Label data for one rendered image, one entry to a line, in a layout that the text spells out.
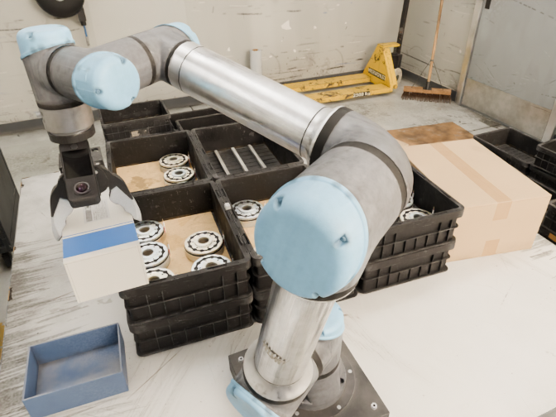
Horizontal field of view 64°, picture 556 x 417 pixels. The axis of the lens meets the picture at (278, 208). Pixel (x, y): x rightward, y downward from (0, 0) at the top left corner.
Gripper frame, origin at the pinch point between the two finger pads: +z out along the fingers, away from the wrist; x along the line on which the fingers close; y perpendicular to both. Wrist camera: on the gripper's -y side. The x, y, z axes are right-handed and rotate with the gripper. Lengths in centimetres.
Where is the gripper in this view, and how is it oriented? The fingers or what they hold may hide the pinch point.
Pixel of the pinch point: (101, 232)
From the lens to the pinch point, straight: 88.2
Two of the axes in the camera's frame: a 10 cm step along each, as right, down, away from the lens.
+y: -3.9, -5.0, 7.7
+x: -9.2, 2.3, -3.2
